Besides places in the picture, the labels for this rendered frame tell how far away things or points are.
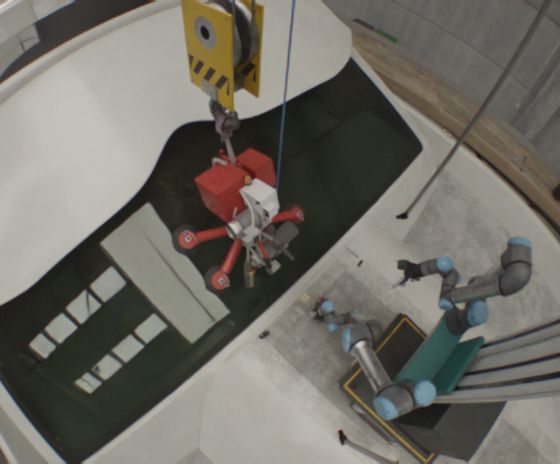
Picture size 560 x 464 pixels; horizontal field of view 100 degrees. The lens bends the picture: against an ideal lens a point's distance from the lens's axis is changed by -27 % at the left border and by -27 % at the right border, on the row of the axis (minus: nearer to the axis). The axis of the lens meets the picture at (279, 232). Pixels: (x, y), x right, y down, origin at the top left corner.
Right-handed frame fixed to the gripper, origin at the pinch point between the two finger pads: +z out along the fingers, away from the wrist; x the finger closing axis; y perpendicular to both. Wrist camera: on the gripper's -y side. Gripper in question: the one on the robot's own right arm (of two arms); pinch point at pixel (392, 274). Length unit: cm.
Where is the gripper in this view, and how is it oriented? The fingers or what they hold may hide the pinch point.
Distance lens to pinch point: 177.0
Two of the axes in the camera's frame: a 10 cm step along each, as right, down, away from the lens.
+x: 2.7, -8.7, 4.1
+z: -4.6, 2.6, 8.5
